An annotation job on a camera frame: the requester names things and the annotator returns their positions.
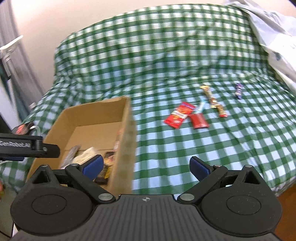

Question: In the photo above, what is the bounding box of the yellow red candy bar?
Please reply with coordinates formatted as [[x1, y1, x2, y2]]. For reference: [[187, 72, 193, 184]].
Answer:
[[200, 85, 228, 118]]

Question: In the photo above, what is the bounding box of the silver stick snack packet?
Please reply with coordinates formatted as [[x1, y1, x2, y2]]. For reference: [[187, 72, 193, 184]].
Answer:
[[60, 145, 81, 169]]

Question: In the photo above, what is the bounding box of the brown cardboard box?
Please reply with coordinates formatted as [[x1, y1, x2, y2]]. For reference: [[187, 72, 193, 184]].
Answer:
[[27, 96, 137, 196]]

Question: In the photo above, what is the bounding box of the red white coffee stick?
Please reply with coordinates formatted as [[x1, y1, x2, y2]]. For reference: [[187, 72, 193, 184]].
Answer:
[[113, 130, 122, 152]]

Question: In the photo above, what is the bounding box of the red snack packet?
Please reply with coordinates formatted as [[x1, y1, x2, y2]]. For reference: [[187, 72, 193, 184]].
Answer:
[[164, 102, 196, 129]]

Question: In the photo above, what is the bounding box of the white rice cracker bar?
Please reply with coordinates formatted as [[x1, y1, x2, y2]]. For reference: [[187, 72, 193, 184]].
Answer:
[[72, 147, 98, 165]]

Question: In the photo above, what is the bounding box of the purple candy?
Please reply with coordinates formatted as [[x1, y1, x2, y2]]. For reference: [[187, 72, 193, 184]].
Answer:
[[235, 83, 243, 99]]

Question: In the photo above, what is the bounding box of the small red wrapped bar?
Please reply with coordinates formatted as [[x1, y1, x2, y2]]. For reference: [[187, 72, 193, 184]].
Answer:
[[189, 113, 209, 129]]

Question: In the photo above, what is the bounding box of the white charging cable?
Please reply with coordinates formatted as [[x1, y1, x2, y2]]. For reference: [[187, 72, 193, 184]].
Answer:
[[29, 126, 42, 137]]

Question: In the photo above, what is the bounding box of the white printed cloth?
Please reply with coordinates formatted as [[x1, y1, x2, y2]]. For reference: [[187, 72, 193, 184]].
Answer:
[[225, 1, 295, 93]]

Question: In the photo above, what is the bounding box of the grey curtain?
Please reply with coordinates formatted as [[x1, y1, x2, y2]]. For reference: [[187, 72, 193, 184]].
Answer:
[[1, 1, 45, 121]]

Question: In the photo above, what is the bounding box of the green checkered sofa cover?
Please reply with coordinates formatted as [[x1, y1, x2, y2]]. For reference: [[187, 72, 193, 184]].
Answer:
[[0, 3, 296, 195]]

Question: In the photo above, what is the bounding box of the black smartphone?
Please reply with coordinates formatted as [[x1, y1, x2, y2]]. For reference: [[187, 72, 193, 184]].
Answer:
[[11, 121, 35, 135]]

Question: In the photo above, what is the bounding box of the black gold chocolate box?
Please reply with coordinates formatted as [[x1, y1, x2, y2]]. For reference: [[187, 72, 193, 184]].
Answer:
[[94, 151, 115, 185]]

